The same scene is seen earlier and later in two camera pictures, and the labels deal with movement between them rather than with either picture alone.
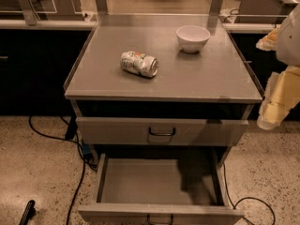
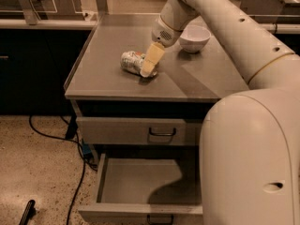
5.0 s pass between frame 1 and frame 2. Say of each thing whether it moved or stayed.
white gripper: moved
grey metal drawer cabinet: stayed
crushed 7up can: stayed
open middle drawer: stayed
